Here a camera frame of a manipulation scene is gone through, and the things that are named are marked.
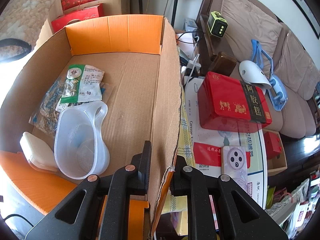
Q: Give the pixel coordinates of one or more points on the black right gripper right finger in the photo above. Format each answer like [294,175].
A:
[218,208]

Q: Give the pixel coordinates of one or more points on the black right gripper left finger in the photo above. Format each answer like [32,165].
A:
[98,208]

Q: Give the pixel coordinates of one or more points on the clear plastic measuring cup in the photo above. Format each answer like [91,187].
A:
[79,149]

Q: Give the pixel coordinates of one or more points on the large cardboard box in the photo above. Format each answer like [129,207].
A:
[139,57]

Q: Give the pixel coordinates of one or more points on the cream fluffy mitten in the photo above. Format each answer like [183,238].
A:
[21,24]

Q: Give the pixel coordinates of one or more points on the white fan carton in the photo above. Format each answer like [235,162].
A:
[208,144]

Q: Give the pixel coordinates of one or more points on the pink patterned smartphone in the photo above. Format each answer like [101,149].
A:
[234,164]

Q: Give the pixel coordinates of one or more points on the red tin box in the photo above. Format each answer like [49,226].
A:
[228,104]

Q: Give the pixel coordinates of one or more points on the small red box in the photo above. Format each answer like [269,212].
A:
[272,144]

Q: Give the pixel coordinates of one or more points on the white soap box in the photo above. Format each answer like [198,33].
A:
[38,153]

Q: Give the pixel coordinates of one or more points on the green white seed packet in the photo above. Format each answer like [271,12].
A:
[82,84]

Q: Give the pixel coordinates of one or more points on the zip bag of dried herbs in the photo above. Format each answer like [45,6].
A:
[45,118]

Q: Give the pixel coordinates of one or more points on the white power strip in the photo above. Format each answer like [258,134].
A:
[193,65]

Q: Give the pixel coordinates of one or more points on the brown wooden box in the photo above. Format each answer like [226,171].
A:
[223,64]

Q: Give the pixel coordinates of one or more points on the white curved plastic device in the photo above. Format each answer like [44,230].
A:
[251,73]

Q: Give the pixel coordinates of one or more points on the brown sofa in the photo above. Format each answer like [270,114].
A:
[245,40]

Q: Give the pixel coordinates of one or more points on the green black cube device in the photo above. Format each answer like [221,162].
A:
[217,25]

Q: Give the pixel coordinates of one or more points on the red Ferrero gift box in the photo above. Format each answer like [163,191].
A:
[77,16]

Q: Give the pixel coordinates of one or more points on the blue plastic frame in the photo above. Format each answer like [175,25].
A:
[277,92]

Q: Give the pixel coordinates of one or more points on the framed wall picture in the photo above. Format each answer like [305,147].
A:
[309,14]

